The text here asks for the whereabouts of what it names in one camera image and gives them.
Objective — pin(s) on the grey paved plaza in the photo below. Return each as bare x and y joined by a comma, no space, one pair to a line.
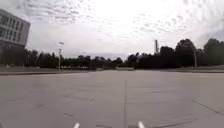
110,100

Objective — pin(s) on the lamp pole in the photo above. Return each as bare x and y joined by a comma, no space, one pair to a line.
60,56

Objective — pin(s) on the row of trees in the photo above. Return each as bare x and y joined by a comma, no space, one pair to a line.
166,58

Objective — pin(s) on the robot's own part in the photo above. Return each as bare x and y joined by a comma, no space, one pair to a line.
76,125
141,125

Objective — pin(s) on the grey building with windows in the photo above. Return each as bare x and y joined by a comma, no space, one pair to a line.
11,31

